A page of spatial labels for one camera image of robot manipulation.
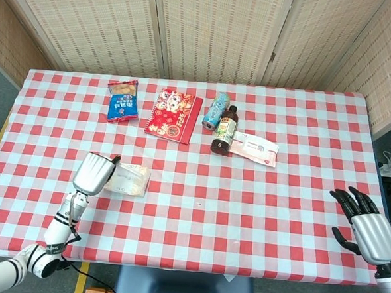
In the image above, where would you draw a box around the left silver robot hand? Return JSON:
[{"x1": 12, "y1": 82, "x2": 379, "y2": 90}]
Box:
[{"x1": 71, "y1": 151, "x2": 122, "y2": 198}]

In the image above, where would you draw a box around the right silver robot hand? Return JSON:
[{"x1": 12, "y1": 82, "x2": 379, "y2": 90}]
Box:
[{"x1": 325, "y1": 185, "x2": 391, "y2": 267}]

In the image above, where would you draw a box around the clear plastic food bag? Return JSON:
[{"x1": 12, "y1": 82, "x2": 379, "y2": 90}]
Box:
[{"x1": 104, "y1": 162, "x2": 152, "y2": 198}]

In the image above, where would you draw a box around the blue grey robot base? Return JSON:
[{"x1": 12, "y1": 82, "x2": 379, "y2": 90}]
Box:
[{"x1": 113, "y1": 266, "x2": 255, "y2": 293}]

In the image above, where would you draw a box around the white pink wipes pack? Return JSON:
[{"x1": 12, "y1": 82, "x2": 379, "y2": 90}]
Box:
[{"x1": 227, "y1": 130, "x2": 280, "y2": 168}]

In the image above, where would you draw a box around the blue snack bag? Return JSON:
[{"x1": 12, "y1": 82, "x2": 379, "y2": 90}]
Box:
[{"x1": 105, "y1": 78, "x2": 141, "y2": 125}]

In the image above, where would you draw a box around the red 2025 desk calendar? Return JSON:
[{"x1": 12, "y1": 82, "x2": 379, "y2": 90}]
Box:
[{"x1": 143, "y1": 87, "x2": 204, "y2": 145}]

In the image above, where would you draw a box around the red white checkered tablecloth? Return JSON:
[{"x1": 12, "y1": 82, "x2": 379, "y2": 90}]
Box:
[{"x1": 0, "y1": 67, "x2": 391, "y2": 288}]

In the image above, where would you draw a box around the light blue drink can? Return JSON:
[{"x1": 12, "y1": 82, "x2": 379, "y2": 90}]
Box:
[{"x1": 201, "y1": 91, "x2": 232, "y2": 132}]

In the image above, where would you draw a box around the dark tea bottle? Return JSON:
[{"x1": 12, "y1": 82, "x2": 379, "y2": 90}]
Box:
[{"x1": 209, "y1": 104, "x2": 241, "y2": 157}]

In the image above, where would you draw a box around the woven folding screen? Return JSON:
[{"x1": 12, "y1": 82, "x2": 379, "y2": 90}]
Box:
[{"x1": 0, "y1": 0, "x2": 391, "y2": 141}]

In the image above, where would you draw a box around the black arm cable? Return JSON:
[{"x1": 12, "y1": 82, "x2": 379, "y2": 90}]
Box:
[{"x1": 55, "y1": 226, "x2": 127, "y2": 293}]

